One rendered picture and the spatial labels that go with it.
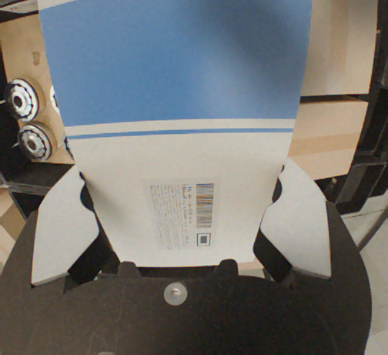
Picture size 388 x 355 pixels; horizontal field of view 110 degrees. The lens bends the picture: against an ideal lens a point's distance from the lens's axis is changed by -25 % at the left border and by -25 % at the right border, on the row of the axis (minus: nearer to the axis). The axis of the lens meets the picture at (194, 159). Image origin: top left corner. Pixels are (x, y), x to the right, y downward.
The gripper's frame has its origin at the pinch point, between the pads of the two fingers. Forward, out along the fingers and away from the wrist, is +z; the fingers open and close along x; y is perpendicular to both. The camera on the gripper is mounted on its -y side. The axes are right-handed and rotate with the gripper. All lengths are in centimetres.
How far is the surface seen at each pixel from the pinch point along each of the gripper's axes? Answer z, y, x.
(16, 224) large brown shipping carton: 26, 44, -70
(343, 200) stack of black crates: 62, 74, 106
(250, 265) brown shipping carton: 25, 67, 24
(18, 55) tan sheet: 28.6, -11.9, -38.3
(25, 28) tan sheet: 28.6, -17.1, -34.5
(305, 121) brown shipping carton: 25.5, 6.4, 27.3
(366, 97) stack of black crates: 74, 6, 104
